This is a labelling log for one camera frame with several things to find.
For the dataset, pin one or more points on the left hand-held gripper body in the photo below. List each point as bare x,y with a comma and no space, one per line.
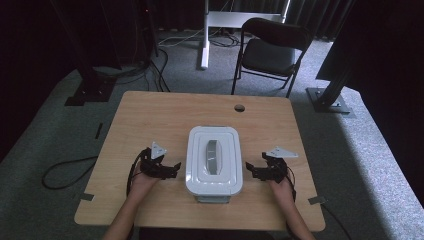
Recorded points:
150,165

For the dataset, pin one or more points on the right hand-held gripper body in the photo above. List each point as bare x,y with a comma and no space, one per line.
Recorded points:
276,168

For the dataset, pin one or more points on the white storage box lid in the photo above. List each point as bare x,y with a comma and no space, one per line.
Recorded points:
213,160

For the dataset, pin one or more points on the clear grey storage box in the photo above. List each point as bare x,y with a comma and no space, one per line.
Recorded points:
213,199

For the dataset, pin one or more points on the person's left hand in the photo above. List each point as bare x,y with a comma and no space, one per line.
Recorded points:
143,186

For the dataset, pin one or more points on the person's right hand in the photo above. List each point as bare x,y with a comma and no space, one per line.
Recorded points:
283,193

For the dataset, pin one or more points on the grey tape piece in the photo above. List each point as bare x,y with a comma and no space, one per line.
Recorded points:
317,200
86,196

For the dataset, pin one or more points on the black tape strip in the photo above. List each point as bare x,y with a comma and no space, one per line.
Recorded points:
98,130

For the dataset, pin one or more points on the black stand with grey base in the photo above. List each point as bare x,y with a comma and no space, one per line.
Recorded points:
328,103

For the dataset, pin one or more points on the black folding chair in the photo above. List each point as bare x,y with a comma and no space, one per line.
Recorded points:
266,56

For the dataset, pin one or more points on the dark equipment rack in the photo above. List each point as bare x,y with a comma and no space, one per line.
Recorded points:
145,33

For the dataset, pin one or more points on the dark curtain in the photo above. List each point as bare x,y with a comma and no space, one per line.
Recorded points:
180,13

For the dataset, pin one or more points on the white metal desk frame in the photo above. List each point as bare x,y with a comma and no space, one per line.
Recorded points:
205,50

